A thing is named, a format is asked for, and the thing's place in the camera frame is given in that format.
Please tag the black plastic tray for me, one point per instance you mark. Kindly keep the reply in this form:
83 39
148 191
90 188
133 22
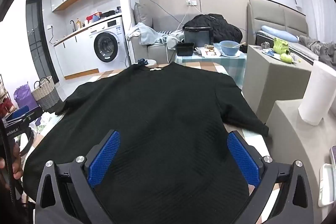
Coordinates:
185 49

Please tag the yellow bottle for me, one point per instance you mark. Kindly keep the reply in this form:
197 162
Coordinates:
78 24

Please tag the dark blue small cloth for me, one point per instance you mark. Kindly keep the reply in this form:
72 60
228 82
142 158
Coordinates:
143 61

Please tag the white washing machine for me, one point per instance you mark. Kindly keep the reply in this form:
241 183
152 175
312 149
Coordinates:
115 29

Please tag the light blue cloth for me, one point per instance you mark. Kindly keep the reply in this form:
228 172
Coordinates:
147 35

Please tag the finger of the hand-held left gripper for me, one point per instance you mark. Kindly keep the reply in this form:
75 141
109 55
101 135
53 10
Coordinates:
17 112

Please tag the blue pillow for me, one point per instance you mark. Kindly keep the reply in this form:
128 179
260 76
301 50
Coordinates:
278 32

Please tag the black knit sweater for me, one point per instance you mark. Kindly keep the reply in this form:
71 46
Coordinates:
162 108

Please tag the green plush toy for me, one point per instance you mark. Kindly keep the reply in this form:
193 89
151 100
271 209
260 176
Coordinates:
279 45

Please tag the rack of coloured yarn rolls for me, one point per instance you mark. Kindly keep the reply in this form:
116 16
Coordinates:
5 106

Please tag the black quilted jacket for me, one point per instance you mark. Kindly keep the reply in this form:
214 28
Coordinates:
225 27

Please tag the grey clothes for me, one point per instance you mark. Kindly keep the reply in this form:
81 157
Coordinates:
323 50

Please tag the checkered blanket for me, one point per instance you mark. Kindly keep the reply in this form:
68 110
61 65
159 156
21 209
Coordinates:
210 66

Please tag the grey cushion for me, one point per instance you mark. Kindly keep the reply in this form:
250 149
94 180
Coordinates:
143 15

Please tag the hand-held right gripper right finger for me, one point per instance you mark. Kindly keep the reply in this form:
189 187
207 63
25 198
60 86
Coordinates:
242 161

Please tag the wicker basket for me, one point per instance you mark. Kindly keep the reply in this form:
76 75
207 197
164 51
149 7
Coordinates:
47 95

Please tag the white kitchen base cabinets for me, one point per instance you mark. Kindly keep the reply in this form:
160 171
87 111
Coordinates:
76 56

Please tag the paper towel roll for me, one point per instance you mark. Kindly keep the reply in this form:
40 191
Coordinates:
317 92

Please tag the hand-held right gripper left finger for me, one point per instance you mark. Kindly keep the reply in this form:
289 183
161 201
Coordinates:
103 161

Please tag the white tray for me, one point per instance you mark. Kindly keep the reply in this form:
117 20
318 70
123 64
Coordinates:
326 184

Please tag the black kitchen faucet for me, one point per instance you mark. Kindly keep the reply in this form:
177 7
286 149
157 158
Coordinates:
72 24

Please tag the blue bowl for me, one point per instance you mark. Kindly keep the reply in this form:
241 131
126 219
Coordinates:
228 50

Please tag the black storage bin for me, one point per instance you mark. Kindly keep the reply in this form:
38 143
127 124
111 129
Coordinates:
195 37

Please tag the white plate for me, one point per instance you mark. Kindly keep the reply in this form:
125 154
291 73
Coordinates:
237 55

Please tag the grey sofa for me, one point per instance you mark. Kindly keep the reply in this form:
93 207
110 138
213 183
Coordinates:
155 53

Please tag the white wall socket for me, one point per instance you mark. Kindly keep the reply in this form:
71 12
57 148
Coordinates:
191 2

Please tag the snack packet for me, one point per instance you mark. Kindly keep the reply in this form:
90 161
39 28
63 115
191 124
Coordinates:
210 52

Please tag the purple bag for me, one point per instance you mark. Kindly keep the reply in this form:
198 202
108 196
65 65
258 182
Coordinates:
22 96

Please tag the grey upholstered bed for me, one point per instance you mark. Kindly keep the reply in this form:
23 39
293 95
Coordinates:
275 16

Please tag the blue basin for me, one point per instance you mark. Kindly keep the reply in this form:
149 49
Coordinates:
96 18

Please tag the person's left hand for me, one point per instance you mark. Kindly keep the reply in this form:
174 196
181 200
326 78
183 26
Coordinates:
14 170

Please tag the teal checkered tablecloth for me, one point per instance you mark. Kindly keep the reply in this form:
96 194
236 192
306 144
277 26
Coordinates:
237 69

